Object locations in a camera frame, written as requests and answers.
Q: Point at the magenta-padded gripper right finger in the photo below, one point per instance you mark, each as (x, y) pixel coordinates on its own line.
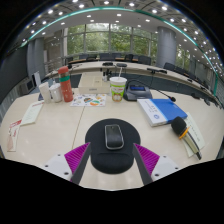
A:
(151, 161)

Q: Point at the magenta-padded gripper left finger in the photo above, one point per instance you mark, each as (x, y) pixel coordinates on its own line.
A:
(71, 160)

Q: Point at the black computer mouse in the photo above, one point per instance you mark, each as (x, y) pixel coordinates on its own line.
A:
(114, 136)

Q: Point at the black mouse pad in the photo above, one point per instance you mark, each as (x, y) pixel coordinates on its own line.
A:
(111, 161)

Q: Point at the blue book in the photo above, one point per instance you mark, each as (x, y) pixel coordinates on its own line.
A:
(166, 111)

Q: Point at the white paper leaflet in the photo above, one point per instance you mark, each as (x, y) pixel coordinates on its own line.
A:
(197, 133)

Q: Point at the white paper booklet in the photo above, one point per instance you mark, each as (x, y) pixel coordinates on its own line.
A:
(32, 113)

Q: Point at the colourful sticker sheet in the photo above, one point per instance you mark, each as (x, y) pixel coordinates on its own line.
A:
(88, 100)

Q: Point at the red and white brochure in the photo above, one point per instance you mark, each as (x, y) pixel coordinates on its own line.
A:
(14, 135)

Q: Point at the white lidded mug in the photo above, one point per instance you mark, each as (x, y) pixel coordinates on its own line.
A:
(56, 93)

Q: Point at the grey conference gooseneck microphone unit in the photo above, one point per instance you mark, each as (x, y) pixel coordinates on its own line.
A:
(136, 92)

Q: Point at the tall white paper cup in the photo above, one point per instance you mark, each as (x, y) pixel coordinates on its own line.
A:
(45, 92)

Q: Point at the red thermos bottle, green band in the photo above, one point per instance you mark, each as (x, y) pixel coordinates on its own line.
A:
(66, 86)

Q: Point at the beige cardboard box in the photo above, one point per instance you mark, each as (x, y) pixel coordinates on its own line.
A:
(93, 84)

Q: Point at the green-printed paper drink cup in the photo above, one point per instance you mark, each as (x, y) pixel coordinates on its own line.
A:
(118, 88)

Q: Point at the grey box monitor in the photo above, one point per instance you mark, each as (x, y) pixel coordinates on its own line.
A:
(26, 86)

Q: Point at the white floor appliance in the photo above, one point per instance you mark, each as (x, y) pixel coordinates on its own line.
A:
(36, 79)

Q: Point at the long curved conference table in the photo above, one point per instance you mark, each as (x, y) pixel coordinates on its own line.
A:
(140, 69)

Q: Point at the dark office chairs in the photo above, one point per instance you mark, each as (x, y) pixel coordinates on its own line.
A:
(145, 60)

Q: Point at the ceiling lights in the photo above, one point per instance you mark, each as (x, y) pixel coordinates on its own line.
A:
(106, 2)

